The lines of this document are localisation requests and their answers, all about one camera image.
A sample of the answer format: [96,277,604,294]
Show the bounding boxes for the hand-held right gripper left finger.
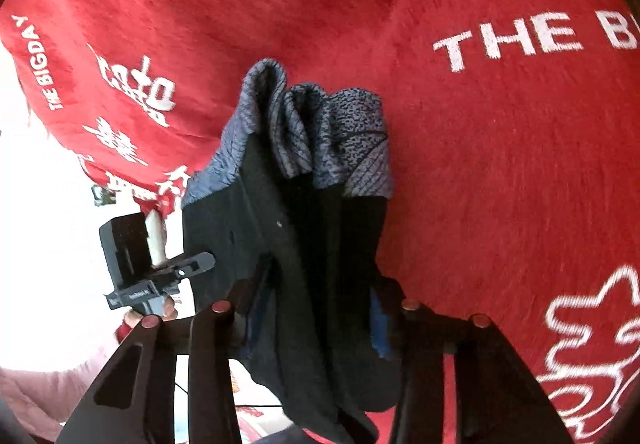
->
[56,264,274,444]

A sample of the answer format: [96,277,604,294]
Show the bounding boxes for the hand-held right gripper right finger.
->
[369,276,576,444]

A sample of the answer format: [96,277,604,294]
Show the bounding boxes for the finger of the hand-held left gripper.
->
[167,251,217,279]

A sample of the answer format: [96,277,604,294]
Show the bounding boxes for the dark navy pants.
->
[181,58,407,444]

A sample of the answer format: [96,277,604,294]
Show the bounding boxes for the person's left hand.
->
[121,296,179,331]

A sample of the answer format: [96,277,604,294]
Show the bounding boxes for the red printed blanket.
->
[0,0,640,444]

